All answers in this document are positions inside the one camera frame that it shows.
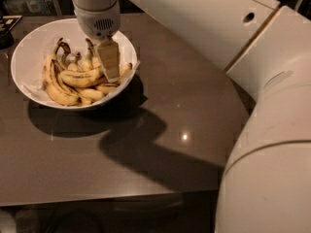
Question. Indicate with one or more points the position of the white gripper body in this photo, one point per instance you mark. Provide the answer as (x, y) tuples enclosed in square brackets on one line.
[(97, 23)]

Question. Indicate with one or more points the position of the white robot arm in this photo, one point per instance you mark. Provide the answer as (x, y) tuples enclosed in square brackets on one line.
[(266, 49)]

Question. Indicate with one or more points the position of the black object left edge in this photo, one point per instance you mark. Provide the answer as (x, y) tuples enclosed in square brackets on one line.
[(7, 23)]

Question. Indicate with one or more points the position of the white bowl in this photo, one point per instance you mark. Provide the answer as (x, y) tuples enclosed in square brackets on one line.
[(31, 51)]

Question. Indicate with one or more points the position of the right small yellow banana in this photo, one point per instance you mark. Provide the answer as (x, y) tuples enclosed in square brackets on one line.
[(125, 70)]

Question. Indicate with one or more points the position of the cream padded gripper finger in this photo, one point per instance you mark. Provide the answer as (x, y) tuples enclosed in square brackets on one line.
[(108, 55)]

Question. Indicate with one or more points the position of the shelf with bottles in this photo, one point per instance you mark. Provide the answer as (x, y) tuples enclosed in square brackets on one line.
[(30, 8)]

